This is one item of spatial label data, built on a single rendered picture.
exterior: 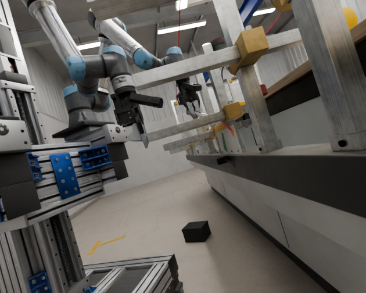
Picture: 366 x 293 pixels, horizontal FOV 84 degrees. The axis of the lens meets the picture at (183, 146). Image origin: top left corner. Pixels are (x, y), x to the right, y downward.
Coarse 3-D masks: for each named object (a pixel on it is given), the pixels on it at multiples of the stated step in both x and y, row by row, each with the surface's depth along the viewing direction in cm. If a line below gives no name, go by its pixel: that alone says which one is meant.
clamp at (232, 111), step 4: (232, 104) 68; (236, 104) 68; (224, 108) 69; (228, 108) 68; (232, 108) 68; (236, 108) 68; (240, 108) 68; (224, 112) 71; (228, 112) 68; (232, 112) 68; (236, 112) 68; (240, 112) 68; (228, 116) 68; (232, 116) 68; (236, 116) 68; (240, 116) 68; (224, 120) 74; (228, 120) 70
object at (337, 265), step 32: (288, 96) 70; (320, 96) 57; (288, 128) 76; (320, 128) 60; (224, 192) 237; (256, 224) 160; (288, 224) 100; (288, 256) 118; (320, 256) 80; (352, 256) 63; (352, 288) 67
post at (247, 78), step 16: (224, 0) 51; (224, 16) 51; (224, 32) 53; (240, 32) 51; (240, 80) 52; (256, 80) 50; (256, 96) 50; (256, 112) 50; (256, 128) 51; (272, 128) 50
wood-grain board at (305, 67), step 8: (360, 24) 39; (352, 32) 41; (360, 32) 40; (360, 40) 41; (304, 64) 56; (296, 72) 60; (304, 72) 57; (280, 80) 69; (288, 80) 65; (296, 80) 64; (272, 88) 74; (280, 88) 70; (264, 96) 82
